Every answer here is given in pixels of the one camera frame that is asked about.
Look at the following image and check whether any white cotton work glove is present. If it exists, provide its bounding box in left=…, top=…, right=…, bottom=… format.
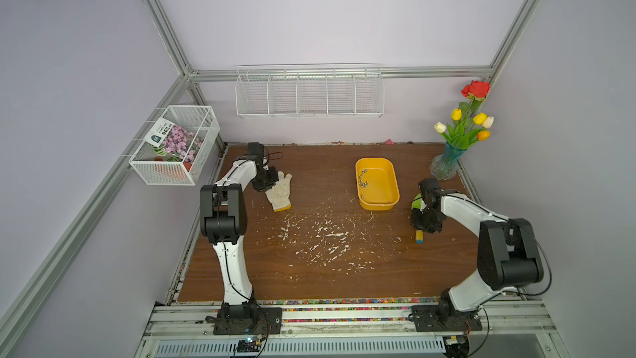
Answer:
left=266, top=171, right=292, bottom=212

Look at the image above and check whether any green yellow toy trowel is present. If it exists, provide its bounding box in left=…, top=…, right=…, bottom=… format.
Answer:
left=410, top=194, right=424, bottom=244

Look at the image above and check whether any yellow plastic storage box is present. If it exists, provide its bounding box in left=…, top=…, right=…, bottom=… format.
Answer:
left=355, top=157, right=400, bottom=211

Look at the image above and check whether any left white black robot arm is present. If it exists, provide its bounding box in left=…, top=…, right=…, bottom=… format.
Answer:
left=200, top=143, right=278, bottom=306

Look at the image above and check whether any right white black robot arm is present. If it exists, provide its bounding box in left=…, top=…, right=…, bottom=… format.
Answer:
left=411, top=178, right=544, bottom=315

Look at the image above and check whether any purple flower seed packet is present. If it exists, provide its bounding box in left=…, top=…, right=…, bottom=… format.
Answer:
left=143, top=118, right=204, bottom=164

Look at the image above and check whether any glass vase with flowers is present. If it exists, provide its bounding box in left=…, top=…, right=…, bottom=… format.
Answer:
left=430, top=81, right=495, bottom=181

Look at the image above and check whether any white wire wall shelf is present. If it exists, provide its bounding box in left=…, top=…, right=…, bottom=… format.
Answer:
left=235, top=64, right=385, bottom=118

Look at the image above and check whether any white wire basket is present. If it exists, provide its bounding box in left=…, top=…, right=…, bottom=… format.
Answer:
left=129, top=105, right=220, bottom=187

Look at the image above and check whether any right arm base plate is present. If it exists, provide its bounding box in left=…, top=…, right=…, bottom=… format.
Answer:
left=407, top=304, right=483, bottom=333

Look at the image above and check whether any aluminium front rail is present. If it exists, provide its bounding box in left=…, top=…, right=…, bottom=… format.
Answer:
left=136, top=297, right=569, bottom=357

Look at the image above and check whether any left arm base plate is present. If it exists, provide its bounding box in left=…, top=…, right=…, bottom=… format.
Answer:
left=213, top=303, right=283, bottom=336

